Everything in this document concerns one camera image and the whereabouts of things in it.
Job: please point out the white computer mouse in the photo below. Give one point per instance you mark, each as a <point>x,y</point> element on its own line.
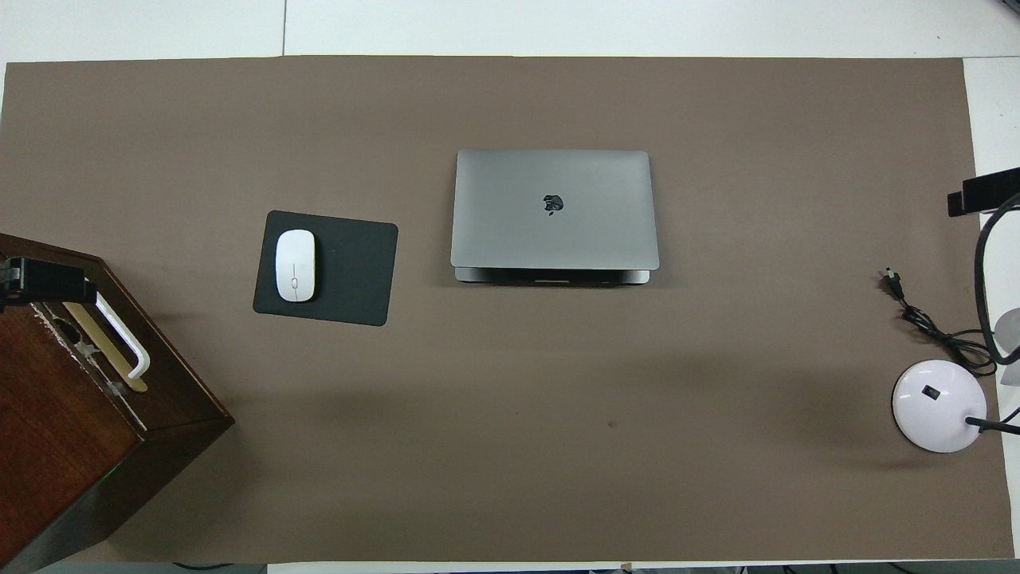
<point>296,265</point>

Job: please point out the black mouse pad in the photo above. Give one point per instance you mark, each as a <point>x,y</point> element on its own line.
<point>351,263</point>

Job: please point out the dark wooden box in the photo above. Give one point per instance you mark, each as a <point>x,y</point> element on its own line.
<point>72,430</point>

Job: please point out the white desk lamp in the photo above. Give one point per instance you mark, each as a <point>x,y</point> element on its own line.
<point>936,406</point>

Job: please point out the grey laptop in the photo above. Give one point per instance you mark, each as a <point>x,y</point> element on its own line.
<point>558,231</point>

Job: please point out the brown table mat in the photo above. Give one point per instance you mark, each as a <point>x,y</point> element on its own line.
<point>510,446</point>

